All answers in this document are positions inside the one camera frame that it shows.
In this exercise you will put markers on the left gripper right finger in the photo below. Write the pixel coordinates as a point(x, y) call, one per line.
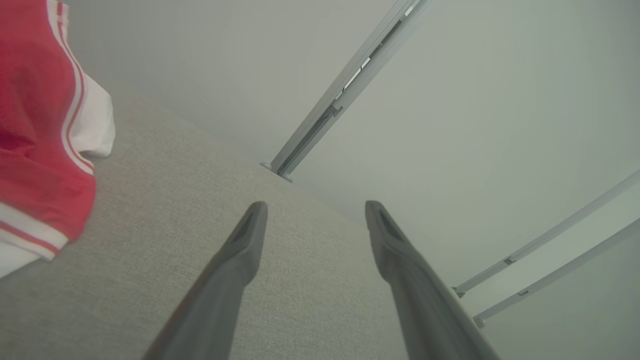
point(430, 310)

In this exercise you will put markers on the thin grey metal rod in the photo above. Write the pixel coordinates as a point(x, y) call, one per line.
point(550, 233)
point(550, 278)

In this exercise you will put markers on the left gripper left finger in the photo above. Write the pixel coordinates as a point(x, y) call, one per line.
point(220, 300)

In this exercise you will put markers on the grey aluminium frame post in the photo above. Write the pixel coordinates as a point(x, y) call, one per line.
point(310, 132)

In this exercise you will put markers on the red white shirt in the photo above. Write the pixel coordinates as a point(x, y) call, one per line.
point(35, 150)

